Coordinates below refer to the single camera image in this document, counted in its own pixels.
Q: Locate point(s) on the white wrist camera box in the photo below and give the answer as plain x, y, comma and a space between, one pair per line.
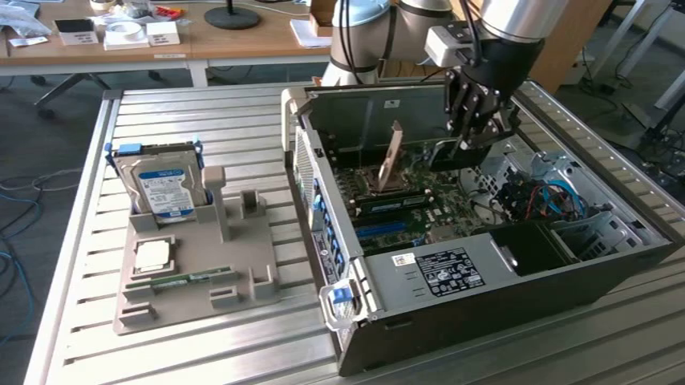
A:
443, 44

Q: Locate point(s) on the small white label card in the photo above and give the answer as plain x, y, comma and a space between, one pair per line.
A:
28, 42

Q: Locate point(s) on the hard disk with blue rails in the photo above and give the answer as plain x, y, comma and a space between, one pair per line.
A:
160, 188

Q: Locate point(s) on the grey parts rack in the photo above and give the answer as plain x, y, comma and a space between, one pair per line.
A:
203, 297

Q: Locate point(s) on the plain white box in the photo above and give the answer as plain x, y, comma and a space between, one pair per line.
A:
162, 33

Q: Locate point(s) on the white tape roll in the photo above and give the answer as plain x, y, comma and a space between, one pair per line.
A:
126, 30

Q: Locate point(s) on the RAM stick with white label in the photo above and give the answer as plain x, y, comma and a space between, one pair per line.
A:
390, 204

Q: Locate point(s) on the silver power supply with label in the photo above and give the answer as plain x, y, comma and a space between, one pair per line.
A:
385, 280

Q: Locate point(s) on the clear plastic bag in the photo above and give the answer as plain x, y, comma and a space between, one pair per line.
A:
21, 20

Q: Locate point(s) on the white box with black top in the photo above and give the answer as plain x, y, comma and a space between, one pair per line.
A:
78, 32

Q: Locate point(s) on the flat white box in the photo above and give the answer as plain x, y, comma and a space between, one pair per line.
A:
126, 43

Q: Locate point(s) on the CPU socket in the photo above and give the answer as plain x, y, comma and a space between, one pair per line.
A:
405, 182

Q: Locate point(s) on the black open PC case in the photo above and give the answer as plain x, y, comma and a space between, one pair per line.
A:
481, 313

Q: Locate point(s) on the wooden cabinet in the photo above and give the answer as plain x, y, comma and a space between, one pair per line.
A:
578, 40

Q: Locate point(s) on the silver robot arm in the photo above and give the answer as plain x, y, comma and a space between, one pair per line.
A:
513, 16

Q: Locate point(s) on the silver metal drive cage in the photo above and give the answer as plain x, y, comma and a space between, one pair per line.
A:
616, 232

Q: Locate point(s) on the black floor stand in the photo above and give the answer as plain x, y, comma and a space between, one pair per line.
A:
664, 132

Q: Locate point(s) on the brown cardboard box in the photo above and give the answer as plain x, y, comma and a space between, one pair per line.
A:
321, 16

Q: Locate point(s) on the graphics card with metal bracket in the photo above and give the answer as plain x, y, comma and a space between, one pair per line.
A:
454, 158

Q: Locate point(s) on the wooden desk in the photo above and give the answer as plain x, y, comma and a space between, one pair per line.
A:
240, 40

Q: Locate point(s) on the blue expansion slot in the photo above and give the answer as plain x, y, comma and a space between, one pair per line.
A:
379, 229

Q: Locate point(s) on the beige tape roll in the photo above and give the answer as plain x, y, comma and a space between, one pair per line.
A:
102, 4

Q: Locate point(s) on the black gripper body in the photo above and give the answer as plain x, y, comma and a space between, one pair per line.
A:
502, 64

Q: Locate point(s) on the silver CPU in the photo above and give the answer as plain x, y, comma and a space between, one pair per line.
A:
152, 256

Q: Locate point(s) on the green RAM stick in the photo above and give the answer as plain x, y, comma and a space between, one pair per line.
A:
176, 278

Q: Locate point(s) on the black round lamp base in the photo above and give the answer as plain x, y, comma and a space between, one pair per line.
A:
232, 18

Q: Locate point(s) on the green motherboard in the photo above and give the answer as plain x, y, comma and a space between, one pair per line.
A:
433, 208

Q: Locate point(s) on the blue case latch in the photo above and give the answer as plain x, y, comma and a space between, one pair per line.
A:
341, 300

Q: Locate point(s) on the red plastic item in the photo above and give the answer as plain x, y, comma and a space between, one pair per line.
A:
170, 12

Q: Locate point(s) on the white paper stack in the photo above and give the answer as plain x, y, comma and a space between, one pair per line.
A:
307, 34

